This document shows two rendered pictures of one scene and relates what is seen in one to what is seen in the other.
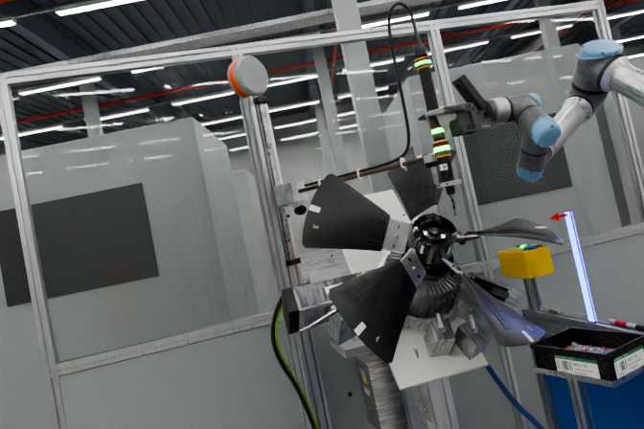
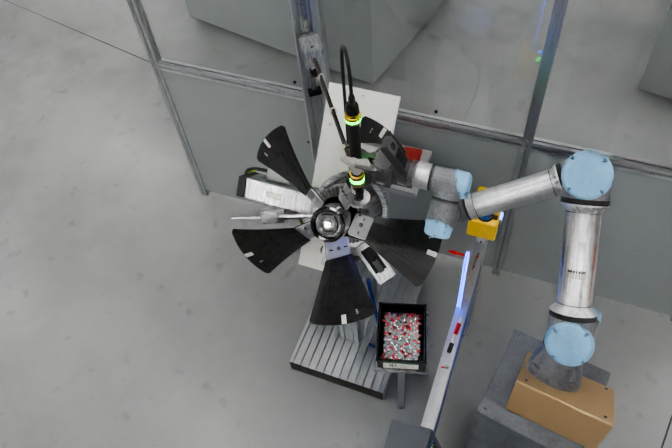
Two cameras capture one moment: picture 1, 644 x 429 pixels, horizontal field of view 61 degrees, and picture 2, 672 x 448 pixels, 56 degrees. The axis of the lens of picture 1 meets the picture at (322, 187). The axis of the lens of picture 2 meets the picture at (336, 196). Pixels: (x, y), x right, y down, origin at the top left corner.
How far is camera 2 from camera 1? 1.96 m
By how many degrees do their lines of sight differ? 64
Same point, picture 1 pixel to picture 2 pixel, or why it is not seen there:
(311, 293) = (256, 190)
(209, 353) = (261, 99)
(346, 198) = (287, 154)
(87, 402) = (181, 90)
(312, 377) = not seen: hidden behind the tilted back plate
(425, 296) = not seen: hidden behind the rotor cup
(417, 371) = (315, 260)
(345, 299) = (242, 238)
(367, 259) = (332, 160)
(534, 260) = (476, 228)
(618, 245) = not seen: outside the picture
